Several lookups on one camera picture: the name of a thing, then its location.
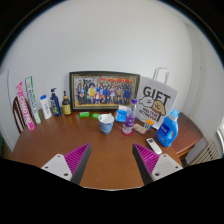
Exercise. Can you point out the amber pump bottle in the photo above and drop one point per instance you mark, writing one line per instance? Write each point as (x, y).
(66, 106)

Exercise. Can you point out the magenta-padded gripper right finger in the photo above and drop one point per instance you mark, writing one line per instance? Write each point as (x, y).
(164, 166)

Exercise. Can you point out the pink tall tube box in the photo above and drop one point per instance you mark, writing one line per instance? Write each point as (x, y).
(26, 108)

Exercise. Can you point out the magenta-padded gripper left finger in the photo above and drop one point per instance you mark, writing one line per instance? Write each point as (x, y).
(59, 166)

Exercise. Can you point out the white radiator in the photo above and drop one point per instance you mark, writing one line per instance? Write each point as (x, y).
(208, 153)

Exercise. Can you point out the small green block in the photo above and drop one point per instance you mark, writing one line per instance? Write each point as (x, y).
(96, 116)
(84, 114)

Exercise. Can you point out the white paper gift bag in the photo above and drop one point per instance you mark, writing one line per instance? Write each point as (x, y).
(156, 96)

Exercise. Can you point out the dark blue pump bottle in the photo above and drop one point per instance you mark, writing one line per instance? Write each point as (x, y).
(55, 105)

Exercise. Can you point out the white blue-capped lotion bottle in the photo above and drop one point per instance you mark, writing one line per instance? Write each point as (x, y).
(46, 108)

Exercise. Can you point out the clear purple-capped water bottle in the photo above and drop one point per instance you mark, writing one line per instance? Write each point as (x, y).
(129, 120)

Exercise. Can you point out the blue tissue pack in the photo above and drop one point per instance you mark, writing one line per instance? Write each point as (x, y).
(120, 115)

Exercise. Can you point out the white remote control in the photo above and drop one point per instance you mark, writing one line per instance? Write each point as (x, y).
(154, 146)

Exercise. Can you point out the colourful puzzle cube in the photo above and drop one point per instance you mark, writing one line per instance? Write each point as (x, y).
(148, 124)

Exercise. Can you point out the small patterned packet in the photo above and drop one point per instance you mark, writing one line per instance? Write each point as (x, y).
(140, 128)

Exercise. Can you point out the blue printed paper cup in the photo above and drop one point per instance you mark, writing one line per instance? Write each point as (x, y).
(106, 125)

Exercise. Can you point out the blue detergent bottle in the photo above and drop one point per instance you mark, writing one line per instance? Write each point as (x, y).
(166, 131)

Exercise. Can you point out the framed group photo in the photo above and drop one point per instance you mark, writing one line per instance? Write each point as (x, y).
(103, 90)

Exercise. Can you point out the flat round red coaster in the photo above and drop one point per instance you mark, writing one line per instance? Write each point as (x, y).
(126, 134)

